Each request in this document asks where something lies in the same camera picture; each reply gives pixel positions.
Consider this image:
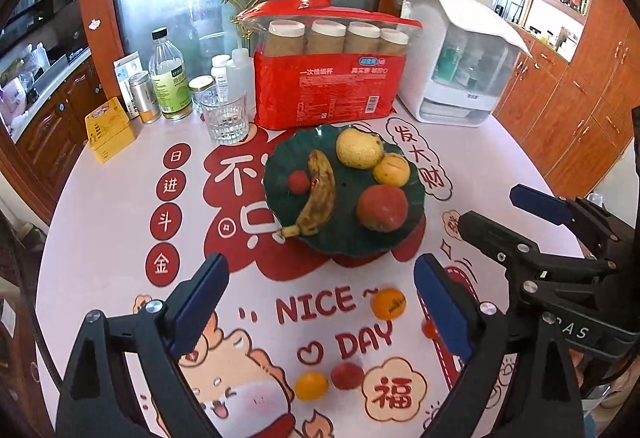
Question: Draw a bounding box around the red cherry tomato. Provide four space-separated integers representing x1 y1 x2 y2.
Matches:
422 319 438 340

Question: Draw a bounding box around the red apple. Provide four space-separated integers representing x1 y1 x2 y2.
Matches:
356 184 409 233

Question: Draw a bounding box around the yellow orange with lines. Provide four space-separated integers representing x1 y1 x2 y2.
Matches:
372 153 411 188

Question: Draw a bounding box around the yellow pear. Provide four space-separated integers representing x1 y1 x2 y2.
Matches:
335 128 384 170

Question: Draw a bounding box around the red lychee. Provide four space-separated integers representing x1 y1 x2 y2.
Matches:
288 169 311 195
331 362 364 390

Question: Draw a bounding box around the spotted ripe banana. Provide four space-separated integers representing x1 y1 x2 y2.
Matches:
281 149 336 239

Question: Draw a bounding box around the small orange tomato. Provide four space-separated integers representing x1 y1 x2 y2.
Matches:
294 371 329 401

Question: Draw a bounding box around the small tangerine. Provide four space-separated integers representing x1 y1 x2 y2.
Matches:
370 288 407 321

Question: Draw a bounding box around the dark green scalloped plate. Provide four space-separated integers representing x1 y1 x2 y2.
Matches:
262 125 426 258

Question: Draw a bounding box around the white countertop appliance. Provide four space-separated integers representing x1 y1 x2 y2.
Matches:
398 0 529 127

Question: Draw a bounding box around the printed pink tablecloth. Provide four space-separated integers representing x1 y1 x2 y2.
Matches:
34 106 586 438

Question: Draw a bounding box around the yellow cardboard box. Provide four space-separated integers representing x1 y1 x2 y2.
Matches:
85 97 136 164

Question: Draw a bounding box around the red paper cup pack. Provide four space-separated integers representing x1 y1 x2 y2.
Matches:
238 0 423 130

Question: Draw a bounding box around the small metal tin can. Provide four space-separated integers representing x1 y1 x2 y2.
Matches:
129 71 160 124

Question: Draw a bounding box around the clear drinking glass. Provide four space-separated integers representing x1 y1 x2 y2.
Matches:
201 96 248 146

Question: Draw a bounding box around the green label glass bottle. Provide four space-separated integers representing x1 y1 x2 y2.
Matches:
148 28 192 122

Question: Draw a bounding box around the small jar with lid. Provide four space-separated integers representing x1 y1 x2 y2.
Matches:
189 75 217 115

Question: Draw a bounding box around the white carton box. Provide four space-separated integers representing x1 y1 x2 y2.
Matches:
113 51 142 118

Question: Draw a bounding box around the white plastic bottle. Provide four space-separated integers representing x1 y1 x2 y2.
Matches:
226 48 255 113

